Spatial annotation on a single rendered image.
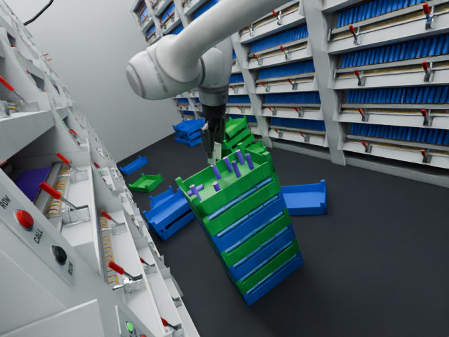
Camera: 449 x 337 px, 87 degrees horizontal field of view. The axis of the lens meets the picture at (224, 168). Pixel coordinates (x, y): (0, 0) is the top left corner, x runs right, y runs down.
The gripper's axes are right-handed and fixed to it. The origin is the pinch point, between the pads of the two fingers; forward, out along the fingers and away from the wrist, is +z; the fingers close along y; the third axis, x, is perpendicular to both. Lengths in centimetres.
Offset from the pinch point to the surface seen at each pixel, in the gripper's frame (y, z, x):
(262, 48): 108, -9, 28
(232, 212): -12.5, 10.4, -14.8
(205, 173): -1.4, 9.9, 3.4
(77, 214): -48, -19, -2
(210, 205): -17.3, 5.2, -9.2
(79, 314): -57, -31, -24
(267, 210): -2.0, 15.0, -23.6
